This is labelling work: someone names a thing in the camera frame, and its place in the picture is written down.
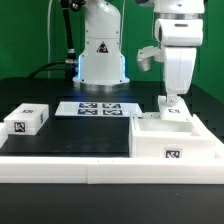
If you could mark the white cabinet body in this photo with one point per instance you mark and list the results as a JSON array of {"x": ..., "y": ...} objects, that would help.
[{"x": 155, "y": 138}]

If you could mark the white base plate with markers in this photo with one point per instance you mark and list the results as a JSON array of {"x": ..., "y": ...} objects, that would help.
[{"x": 98, "y": 109}]

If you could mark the white cabinet top block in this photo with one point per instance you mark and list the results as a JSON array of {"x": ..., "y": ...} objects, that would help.
[{"x": 27, "y": 119}]

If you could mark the white U-shaped obstacle frame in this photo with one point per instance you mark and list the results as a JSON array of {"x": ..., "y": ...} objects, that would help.
[{"x": 95, "y": 151}]

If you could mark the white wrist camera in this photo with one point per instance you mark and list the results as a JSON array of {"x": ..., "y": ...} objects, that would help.
[{"x": 145, "y": 54}]

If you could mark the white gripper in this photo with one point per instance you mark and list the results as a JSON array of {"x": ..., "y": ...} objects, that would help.
[{"x": 178, "y": 40}]

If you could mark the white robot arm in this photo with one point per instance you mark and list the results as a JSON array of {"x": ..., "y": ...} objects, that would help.
[{"x": 102, "y": 63}]

